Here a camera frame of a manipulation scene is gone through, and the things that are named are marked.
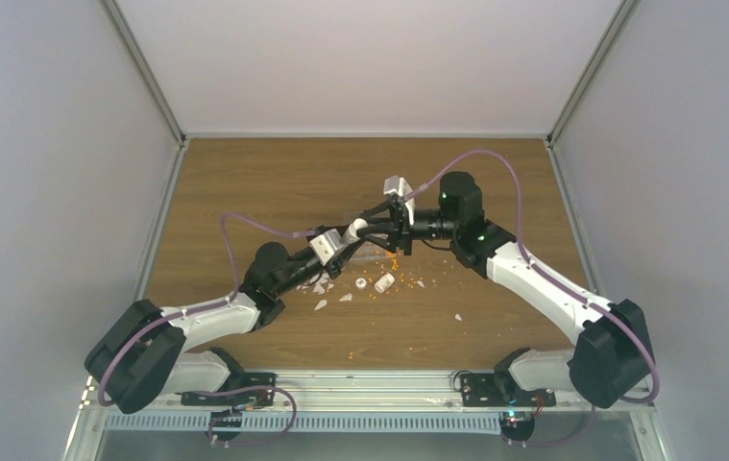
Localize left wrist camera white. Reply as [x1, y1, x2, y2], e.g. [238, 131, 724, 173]
[308, 229, 345, 266]

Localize spilled orange pills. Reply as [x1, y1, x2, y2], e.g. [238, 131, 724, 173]
[348, 249, 448, 359]

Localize clear plastic pill organizer box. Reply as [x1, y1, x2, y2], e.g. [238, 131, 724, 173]
[343, 211, 388, 263]

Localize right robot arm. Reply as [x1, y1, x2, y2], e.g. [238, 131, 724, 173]
[344, 171, 656, 408]

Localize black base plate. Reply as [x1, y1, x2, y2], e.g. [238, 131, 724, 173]
[181, 372, 278, 408]
[451, 370, 556, 410]

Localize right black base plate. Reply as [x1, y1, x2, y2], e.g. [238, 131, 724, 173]
[451, 370, 556, 410]

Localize white slotted cable duct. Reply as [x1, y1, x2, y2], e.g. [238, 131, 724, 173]
[105, 410, 501, 435]

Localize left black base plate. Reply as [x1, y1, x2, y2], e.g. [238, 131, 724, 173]
[181, 372, 278, 408]

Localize aluminium front rail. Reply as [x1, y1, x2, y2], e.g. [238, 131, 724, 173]
[80, 367, 656, 412]

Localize capped white pill bottle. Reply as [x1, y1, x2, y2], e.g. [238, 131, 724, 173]
[342, 218, 369, 245]

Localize white pill fragments pile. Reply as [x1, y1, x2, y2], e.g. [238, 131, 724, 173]
[297, 279, 353, 311]

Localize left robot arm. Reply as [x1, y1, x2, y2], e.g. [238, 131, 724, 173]
[85, 218, 367, 414]

